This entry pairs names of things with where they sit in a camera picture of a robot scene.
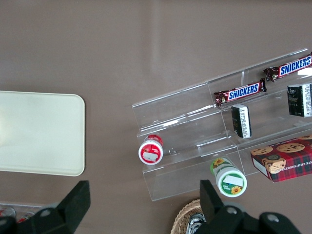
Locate stacked aluminium foil containers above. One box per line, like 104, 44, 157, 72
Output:
186, 212, 207, 231

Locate brown Snickers chocolate bar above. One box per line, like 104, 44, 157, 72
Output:
214, 78, 268, 107
263, 52, 312, 82

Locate cream rectangular plastic tray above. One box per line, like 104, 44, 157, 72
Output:
0, 90, 86, 176

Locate green lidded snack cup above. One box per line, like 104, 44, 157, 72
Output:
210, 157, 248, 198

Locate red cola bottle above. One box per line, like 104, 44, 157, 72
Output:
17, 211, 36, 224

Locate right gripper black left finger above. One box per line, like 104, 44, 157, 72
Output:
31, 180, 91, 234

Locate oval light wicker basket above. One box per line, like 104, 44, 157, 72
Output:
170, 199, 203, 234

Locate red lidded snack cup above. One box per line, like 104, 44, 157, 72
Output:
137, 134, 164, 166

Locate clear acrylic stepped display stand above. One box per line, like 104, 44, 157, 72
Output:
131, 48, 312, 202

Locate clear acrylic bottle rack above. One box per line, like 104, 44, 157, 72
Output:
0, 201, 42, 223

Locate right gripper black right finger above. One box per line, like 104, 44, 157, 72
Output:
196, 179, 254, 234

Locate small black white box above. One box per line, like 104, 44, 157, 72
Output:
286, 83, 312, 118
230, 104, 253, 139

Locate red tartan cookie box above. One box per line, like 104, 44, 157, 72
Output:
250, 134, 312, 183

